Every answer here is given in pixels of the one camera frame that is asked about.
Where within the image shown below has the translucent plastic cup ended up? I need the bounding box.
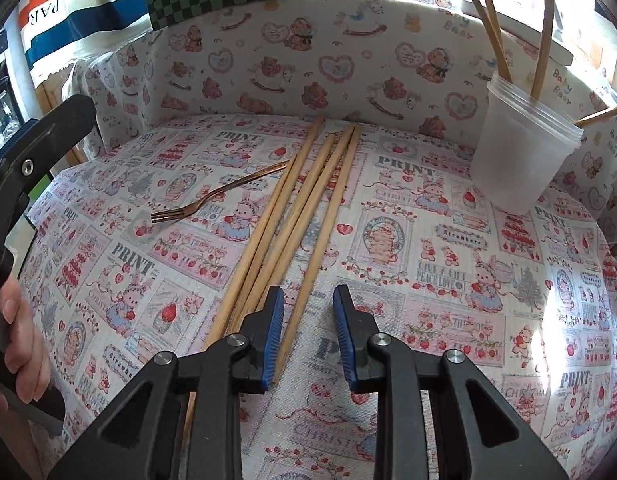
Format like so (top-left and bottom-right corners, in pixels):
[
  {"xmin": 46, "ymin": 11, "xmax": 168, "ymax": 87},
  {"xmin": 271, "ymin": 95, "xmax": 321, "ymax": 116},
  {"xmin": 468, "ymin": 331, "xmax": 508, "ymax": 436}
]
[{"xmin": 470, "ymin": 73, "xmax": 583, "ymax": 214}]

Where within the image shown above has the bamboo chopstick one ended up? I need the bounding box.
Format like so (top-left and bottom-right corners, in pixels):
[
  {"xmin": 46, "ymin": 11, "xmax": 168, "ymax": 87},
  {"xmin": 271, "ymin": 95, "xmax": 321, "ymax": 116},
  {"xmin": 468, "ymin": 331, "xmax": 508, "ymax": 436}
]
[{"xmin": 471, "ymin": 0, "xmax": 496, "ymax": 56}]

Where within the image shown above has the bamboo chopstick eight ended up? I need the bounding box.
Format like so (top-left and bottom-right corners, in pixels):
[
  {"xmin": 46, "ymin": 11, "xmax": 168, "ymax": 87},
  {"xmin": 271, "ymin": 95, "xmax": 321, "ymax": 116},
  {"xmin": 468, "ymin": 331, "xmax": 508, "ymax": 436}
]
[{"xmin": 574, "ymin": 106, "xmax": 617, "ymax": 129}]

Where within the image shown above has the bamboo chopstick two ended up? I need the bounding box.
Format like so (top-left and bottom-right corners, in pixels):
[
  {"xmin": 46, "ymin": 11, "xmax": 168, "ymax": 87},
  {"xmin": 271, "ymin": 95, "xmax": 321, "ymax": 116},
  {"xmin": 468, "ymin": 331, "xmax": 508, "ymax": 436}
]
[{"xmin": 484, "ymin": 0, "xmax": 512, "ymax": 82}]

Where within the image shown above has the striped window curtain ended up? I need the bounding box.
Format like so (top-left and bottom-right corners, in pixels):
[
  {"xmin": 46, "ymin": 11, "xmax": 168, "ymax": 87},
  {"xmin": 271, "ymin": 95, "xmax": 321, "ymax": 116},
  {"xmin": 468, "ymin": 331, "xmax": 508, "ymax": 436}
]
[{"xmin": 17, "ymin": 0, "xmax": 151, "ymax": 86}]

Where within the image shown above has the bamboo chopstick nine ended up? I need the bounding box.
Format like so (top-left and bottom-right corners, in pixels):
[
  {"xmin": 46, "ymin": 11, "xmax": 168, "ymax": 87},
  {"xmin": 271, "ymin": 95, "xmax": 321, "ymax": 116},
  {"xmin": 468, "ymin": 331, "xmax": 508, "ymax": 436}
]
[{"xmin": 531, "ymin": 0, "xmax": 555, "ymax": 101}]

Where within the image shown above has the rose gold fork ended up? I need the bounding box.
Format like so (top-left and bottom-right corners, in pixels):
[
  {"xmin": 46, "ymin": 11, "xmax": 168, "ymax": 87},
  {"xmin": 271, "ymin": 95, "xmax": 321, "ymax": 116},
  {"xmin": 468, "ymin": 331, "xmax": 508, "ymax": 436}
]
[{"xmin": 150, "ymin": 157, "xmax": 295, "ymax": 223}]

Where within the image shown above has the white desk lamp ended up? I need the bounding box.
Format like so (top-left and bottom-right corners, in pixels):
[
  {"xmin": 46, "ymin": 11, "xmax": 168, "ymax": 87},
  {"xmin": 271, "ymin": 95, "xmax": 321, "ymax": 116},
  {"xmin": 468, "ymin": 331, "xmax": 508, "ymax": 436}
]
[{"xmin": 460, "ymin": 0, "xmax": 574, "ymax": 66}]

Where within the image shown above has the bamboo chopstick four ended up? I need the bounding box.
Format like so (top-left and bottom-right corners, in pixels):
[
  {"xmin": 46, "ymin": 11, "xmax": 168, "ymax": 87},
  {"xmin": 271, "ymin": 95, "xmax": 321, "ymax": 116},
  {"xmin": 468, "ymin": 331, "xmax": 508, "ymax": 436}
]
[{"xmin": 209, "ymin": 115, "xmax": 325, "ymax": 338}]

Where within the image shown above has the bamboo chopstick six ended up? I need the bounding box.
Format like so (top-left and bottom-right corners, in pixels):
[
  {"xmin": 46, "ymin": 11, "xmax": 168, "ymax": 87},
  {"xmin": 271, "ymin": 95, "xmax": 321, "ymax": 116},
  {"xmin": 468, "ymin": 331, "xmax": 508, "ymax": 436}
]
[{"xmin": 249, "ymin": 125, "xmax": 354, "ymax": 313}]

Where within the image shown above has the bamboo chopstick seven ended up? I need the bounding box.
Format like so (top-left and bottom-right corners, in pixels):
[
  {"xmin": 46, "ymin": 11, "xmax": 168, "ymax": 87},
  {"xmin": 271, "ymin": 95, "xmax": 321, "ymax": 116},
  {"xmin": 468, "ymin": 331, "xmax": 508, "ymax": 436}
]
[{"xmin": 275, "ymin": 127, "xmax": 360, "ymax": 382}]

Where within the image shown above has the bamboo chopstick five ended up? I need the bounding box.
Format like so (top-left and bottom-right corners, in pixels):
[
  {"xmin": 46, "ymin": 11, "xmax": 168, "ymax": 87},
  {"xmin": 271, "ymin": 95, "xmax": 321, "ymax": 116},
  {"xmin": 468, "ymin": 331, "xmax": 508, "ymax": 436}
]
[{"xmin": 232, "ymin": 133, "xmax": 337, "ymax": 328}]

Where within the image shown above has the person's left hand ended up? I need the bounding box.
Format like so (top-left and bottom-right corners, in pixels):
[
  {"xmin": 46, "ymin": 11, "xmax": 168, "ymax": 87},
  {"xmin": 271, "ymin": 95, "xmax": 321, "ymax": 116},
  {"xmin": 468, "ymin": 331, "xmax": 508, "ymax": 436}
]
[{"xmin": 0, "ymin": 273, "xmax": 51, "ymax": 404}]

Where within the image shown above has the white storage shelf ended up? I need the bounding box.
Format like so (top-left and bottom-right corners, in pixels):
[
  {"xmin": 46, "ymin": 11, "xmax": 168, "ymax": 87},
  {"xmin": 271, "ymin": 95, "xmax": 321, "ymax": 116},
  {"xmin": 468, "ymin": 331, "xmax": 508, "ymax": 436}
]
[{"xmin": 0, "ymin": 28, "xmax": 24, "ymax": 150}]

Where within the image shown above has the bamboo chopstick three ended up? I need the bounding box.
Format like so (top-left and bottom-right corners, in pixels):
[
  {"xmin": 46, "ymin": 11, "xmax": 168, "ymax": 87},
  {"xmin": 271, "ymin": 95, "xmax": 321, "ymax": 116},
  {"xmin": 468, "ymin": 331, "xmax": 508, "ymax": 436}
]
[{"xmin": 180, "ymin": 152, "xmax": 300, "ymax": 451}]

